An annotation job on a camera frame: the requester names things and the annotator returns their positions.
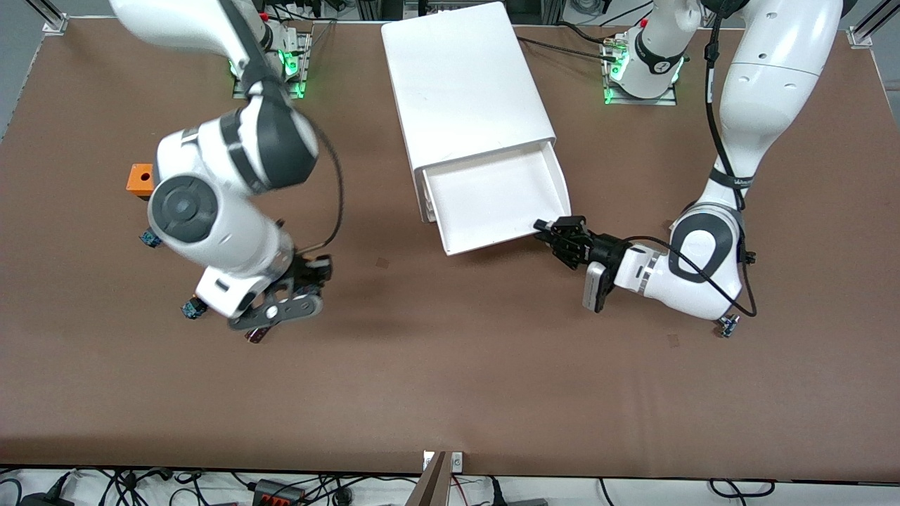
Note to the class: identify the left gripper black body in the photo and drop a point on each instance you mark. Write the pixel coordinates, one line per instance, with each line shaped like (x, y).
(603, 251)

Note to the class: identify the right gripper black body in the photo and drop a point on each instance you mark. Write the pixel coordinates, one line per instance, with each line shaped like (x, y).
(306, 269)

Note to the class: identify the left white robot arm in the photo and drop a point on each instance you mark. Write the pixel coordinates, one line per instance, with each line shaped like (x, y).
(759, 105)

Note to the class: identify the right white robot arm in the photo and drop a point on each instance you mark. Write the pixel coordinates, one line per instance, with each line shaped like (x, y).
(225, 183)

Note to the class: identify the green push button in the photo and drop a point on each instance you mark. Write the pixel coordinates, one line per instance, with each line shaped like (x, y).
(191, 309)

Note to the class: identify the red push button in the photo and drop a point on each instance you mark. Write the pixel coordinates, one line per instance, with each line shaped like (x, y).
(149, 239)

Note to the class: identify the dark purple capacitor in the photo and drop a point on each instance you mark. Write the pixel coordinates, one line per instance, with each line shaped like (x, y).
(257, 336)

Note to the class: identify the small blue electronic component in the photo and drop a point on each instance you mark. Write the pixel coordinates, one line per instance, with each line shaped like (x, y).
(728, 327)

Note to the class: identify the orange box with hole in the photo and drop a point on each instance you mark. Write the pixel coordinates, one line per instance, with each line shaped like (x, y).
(139, 179)

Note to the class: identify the black power strip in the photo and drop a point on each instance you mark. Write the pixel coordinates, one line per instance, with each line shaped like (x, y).
(279, 493)

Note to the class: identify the wooden bar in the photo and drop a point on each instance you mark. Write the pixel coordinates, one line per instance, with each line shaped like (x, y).
(430, 485)

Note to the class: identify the black power adapter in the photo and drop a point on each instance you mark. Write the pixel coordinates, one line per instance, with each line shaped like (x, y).
(46, 500)

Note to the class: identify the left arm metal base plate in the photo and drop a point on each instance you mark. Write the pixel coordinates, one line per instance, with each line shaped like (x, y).
(610, 97)

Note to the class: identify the small black switch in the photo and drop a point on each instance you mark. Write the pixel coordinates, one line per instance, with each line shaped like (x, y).
(749, 258)

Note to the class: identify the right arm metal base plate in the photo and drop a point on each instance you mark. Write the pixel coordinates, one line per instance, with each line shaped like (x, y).
(304, 67)

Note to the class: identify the white metal bracket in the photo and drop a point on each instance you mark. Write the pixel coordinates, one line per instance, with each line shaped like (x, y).
(457, 461)

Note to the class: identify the metal table corner bracket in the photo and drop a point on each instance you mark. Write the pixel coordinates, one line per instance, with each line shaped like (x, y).
(861, 35)
(55, 24)

